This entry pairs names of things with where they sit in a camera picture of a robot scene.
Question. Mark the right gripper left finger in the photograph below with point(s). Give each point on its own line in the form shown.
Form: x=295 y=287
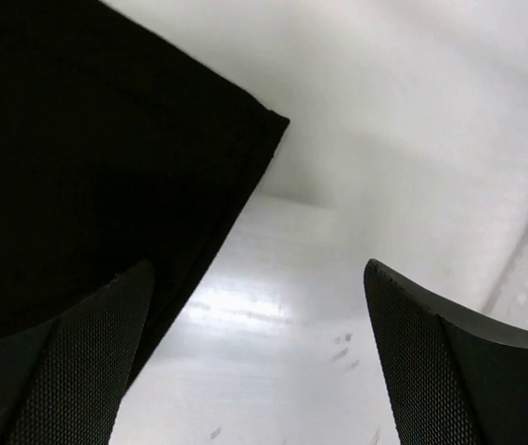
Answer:
x=62 y=380

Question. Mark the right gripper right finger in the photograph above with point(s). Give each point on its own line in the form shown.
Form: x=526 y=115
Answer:
x=453 y=375

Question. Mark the black skirt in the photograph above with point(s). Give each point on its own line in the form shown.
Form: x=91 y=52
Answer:
x=115 y=147

